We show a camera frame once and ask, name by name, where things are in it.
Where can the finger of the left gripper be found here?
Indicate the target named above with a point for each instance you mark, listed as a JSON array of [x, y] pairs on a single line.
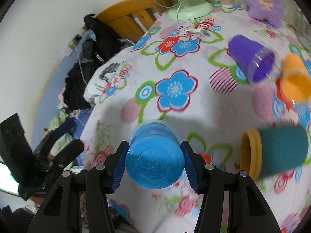
[[66, 155], [56, 139]]

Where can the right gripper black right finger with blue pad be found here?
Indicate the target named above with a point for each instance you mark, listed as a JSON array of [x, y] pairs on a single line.
[[248, 209]]

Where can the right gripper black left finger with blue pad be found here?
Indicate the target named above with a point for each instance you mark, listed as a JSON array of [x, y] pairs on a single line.
[[60, 210]]

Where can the blue plastic cup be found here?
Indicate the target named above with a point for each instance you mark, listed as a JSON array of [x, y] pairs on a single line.
[[154, 159]]

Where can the orange plastic cup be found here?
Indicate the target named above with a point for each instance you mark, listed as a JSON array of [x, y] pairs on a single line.
[[295, 82]]

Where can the purple plastic cup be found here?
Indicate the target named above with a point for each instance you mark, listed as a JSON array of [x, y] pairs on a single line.
[[254, 59]]

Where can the teal mug with yellow rim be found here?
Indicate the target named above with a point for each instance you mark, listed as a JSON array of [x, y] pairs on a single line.
[[272, 150]]

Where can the black clothes pile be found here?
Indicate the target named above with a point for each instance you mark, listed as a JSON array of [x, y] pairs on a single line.
[[106, 44]]

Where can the orange wooden chair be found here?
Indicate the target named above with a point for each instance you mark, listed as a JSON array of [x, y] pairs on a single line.
[[131, 18]]

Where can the purple plush toy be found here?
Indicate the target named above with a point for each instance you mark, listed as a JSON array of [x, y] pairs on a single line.
[[271, 11]]

